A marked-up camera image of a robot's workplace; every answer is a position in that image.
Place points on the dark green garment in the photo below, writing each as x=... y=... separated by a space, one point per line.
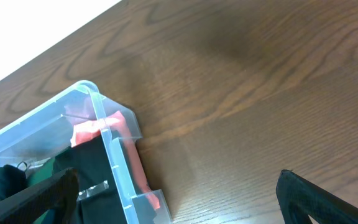
x=38 y=171

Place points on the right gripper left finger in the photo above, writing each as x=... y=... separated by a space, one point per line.
x=57 y=193

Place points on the black hoodie garment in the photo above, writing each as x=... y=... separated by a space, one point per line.
x=12 y=181

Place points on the dark navy pants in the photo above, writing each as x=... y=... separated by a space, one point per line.
x=92 y=165

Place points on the clear plastic storage container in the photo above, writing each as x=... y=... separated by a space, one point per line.
x=46 y=132

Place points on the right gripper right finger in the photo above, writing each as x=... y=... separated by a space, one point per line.
x=301 y=201

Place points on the salmon pink garment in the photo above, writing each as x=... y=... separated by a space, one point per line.
x=87 y=130

